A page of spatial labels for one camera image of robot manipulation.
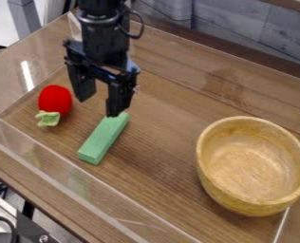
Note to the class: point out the green rectangular block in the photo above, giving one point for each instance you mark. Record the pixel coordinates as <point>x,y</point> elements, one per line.
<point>102,138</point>

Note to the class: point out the black equipment under table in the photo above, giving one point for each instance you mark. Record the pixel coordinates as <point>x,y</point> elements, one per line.
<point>25,231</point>

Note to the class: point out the red plush strawberry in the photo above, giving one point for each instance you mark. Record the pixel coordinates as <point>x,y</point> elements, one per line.
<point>54,105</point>

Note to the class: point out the brown wooden bowl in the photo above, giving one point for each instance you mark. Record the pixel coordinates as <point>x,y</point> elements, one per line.
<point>248,165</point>

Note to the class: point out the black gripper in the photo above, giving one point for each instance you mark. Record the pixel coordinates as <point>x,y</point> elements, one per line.
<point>98,56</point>

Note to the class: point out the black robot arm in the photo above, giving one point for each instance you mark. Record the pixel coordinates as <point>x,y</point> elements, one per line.
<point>105,9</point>

